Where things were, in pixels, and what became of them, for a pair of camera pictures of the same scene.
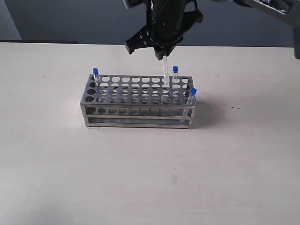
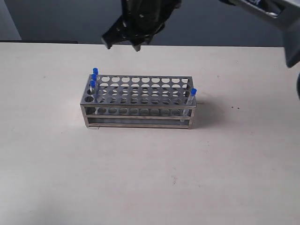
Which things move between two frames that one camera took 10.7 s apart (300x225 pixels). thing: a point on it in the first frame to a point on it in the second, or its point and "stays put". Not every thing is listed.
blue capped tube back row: (175, 77) to (92, 86)
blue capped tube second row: (165, 86) to (94, 78)
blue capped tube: (95, 71) stays put
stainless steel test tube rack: (111, 100) stays put
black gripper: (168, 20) to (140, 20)
